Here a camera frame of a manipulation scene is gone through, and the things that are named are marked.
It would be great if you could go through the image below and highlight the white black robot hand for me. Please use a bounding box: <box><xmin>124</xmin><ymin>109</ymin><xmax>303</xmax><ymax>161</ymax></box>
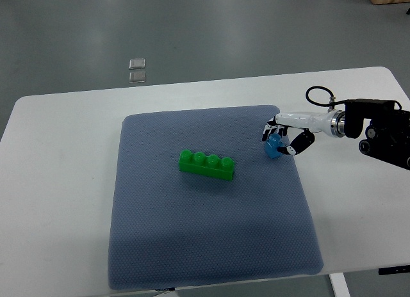
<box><xmin>262</xmin><ymin>109</ymin><xmax>345</xmax><ymax>156</ymax></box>

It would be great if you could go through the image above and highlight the blue toy block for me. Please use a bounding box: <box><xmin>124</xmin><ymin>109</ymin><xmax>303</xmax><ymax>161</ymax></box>
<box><xmin>265</xmin><ymin>133</ymin><xmax>283</xmax><ymax>159</ymax></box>

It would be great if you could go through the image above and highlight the green four-stud toy block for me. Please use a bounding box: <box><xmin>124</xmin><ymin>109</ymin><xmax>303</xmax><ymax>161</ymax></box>
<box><xmin>178</xmin><ymin>149</ymin><xmax>235</xmax><ymax>181</ymax></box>

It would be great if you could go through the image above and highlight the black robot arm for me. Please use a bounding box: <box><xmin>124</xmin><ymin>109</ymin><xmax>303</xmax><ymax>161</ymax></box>
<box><xmin>344</xmin><ymin>99</ymin><xmax>409</xmax><ymax>170</ymax></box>

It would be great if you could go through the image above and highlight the black table control panel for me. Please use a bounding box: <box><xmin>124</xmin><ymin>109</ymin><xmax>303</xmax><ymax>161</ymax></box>
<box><xmin>378</xmin><ymin>265</ymin><xmax>410</xmax><ymax>276</ymax></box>

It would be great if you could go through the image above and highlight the white table leg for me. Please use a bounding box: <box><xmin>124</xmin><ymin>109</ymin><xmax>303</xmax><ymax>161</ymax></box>
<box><xmin>329</xmin><ymin>273</ymin><xmax>350</xmax><ymax>297</ymax></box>

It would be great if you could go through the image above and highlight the blue-grey fabric mat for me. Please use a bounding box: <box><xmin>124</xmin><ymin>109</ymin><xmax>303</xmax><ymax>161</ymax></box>
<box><xmin>108</xmin><ymin>105</ymin><xmax>324</xmax><ymax>290</ymax></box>

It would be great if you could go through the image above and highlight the lower metal floor plate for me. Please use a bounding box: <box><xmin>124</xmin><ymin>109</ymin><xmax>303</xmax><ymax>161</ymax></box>
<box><xmin>129</xmin><ymin>70</ymin><xmax>146</xmax><ymax>83</ymax></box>

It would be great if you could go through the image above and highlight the metal floor plate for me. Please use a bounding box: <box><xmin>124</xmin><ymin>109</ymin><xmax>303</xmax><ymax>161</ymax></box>
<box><xmin>129</xmin><ymin>70</ymin><xmax>146</xmax><ymax>83</ymax></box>
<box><xmin>129</xmin><ymin>58</ymin><xmax>145</xmax><ymax>70</ymax></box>

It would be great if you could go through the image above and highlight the upper metal floor plate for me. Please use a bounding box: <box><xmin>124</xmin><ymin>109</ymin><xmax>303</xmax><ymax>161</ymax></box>
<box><xmin>129</xmin><ymin>58</ymin><xmax>145</xmax><ymax>70</ymax></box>

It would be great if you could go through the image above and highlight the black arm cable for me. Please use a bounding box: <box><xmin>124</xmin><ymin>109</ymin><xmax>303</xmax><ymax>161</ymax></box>
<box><xmin>305</xmin><ymin>86</ymin><xmax>347</xmax><ymax>109</ymax></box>

